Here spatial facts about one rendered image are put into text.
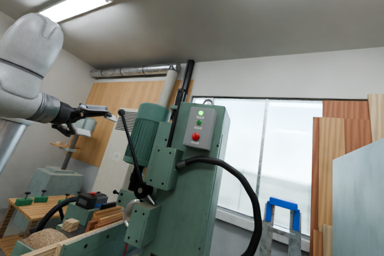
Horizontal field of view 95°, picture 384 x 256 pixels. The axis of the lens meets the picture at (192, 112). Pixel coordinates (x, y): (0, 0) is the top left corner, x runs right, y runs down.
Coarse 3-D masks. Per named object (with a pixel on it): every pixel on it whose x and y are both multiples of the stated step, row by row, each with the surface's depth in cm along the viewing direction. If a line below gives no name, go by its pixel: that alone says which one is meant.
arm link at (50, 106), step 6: (48, 96) 52; (42, 102) 50; (48, 102) 51; (54, 102) 53; (42, 108) 50; (48, 108) 51; (54, 108) 53; (36, 114) 49; (42, 114) 50; (48, 114) 52; (54, 114) 53; (30, 120) 50; (36, 120) 51; (42, 120) 52; (48, 120) 53
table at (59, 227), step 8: (80, 224) 78; (64, 232) 69; (72, 232) 70; (80, 232) 72; (120, 240) 75; (16, 248) 57; (24, 248) 56; (32, 248) 56; (104, 248) 67; (112, 248) 71; (120, 248) 75
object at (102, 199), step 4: (80, 196) 83; (84, 196) 82; (88, 196) 83; (92, 196) 84; (100, 196) 90; (104, 196) 92; (80, 200) 82; (84, 200) 81; (88, 200) 81; (92, 200) 81; (96, 200) 84; (100, 200) 87; (104, 200) 90; (76, 204) 82; (80, 204) 81; (84, 204) 81; (88, 204) 80; (92, 204) 82; (96, 204) 85; (100, 204) 87; (84, 208) 80; (88, 208) 80; (92, 208) 82
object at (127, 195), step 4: (120, 192) 84; (124, 192) 84; (128, 192) 83; (132, 192) 83; (120, 196) 84; (124, 196) 83; (128, 196) 82; (132, 196) 82; (120, 200) 83; (124, 200) 82; (128, 200) 82; (116, 204) 83; (120, 204) 82; (124, 204) 82
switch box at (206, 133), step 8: (192, 112) 71; (208, 112) 69; (192, 120) 70; (208, 120) 68; (192, 128) 69; (208, 128) 67; (200, 136) 67; (208, 136) 66; (184, 144) 68; (192, 144) 67; (200, 144) 66; (208, 144) 66
